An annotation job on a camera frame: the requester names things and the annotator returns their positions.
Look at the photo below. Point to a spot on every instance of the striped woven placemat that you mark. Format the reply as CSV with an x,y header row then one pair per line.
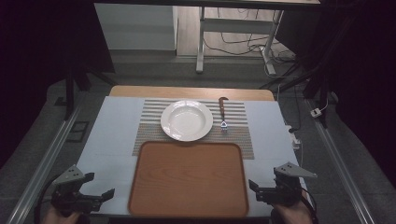
x,y
236,141

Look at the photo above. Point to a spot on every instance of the white table cover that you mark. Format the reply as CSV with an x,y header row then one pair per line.
x,y
112,130

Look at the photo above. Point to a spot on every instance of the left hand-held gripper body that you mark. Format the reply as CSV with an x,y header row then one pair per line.
x,y
67,179

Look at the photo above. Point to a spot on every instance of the aluminium rail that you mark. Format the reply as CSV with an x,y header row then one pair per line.
x,y
339,161
43,161

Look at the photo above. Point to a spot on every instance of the white cabinet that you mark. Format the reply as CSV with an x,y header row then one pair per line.
x,y
134,28

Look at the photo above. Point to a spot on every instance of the white plug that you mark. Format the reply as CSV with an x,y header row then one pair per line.
x,y
294,138

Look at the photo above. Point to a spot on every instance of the white adapter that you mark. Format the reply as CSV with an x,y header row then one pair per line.
x,y
316,112

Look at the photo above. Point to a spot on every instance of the brown wooden tray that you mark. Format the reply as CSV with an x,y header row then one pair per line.
x,y
186,180

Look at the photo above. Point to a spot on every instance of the white deep plate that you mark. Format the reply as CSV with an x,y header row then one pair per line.
x,y
186,120

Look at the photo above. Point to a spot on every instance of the black floor plate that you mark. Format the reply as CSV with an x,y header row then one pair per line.
x,y
77,131

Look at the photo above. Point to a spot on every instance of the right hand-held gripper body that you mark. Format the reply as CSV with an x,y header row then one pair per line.
x,y
289,186

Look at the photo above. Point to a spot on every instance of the person's right hand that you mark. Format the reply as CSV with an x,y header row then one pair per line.
x,y
292,214

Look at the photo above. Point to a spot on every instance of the white desk frame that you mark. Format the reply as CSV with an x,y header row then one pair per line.
x,y
236,25

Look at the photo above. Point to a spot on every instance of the black stand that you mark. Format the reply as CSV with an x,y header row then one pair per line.
x,y
70,93
322,90

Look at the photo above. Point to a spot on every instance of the person's left hand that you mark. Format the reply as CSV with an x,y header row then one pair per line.
x,y
57,217

